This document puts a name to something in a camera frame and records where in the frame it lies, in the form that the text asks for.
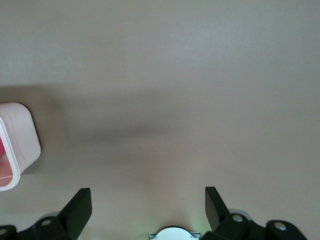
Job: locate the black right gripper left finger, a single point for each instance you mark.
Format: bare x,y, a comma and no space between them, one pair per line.
75,212

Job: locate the pink translucent plastic box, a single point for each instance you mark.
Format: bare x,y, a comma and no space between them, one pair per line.
22,140

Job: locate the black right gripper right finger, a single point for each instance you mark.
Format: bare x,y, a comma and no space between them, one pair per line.
215,210

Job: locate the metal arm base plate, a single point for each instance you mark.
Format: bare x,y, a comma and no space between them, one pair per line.
153,236

